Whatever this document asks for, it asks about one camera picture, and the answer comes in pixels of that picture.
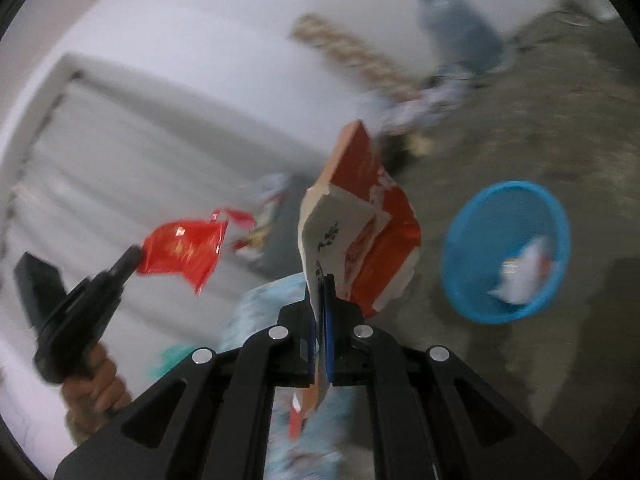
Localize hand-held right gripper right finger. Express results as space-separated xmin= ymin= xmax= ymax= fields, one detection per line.
xmin=321 ymin=274 xmax=583 ymax=480

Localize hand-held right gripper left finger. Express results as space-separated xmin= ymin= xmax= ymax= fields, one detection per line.
xmin=52 ymin=302 xmax=318 ymax=480

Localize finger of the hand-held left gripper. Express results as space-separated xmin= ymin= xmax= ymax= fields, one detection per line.
xmin=107 ymin=246 xmax=143 ymax=281

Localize red foil packet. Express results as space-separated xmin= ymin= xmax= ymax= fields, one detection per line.
xmin=136 ymin=207 xmax=257 ymax=295

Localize red and white paper bag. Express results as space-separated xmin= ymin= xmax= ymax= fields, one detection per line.
xmin=290 ymin=120 xmax=422 ymax=441

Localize blue plastic basket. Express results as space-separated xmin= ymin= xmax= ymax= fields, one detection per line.
xmin=441 ymin=181 xmax=572 ymax=325

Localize white and red wrapper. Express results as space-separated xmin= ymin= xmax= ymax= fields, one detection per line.
xmin=487 ymin=237 xmax=558 ymax=306

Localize person's left hand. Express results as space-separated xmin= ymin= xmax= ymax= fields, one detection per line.
xmin=60 ymin=345 xmax=133 ymax=433

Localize floral blue tablecloth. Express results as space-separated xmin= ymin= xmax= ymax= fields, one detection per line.
xmin=220 ymin=272 xmax=376 ymax=480

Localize white curtain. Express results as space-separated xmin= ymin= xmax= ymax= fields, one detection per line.
xmin=0 ymin=52 xmax=331 ymax=341

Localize clear printed plastic wrapper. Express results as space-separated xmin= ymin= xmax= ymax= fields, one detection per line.
xmin=232 ymin=172 xmax=293 ymax=261

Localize dark brown object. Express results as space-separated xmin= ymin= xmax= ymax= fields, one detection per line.
xmin=377 ymin=130 xmax=436 ymax=173

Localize scattered white papers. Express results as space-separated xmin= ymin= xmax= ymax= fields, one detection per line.
xmin=370 ymin=77 xmax=473 ymax=136

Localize blue water bottle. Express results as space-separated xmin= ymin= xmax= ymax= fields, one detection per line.
xmin=407 ymin=0 xmax=506 ymax=78

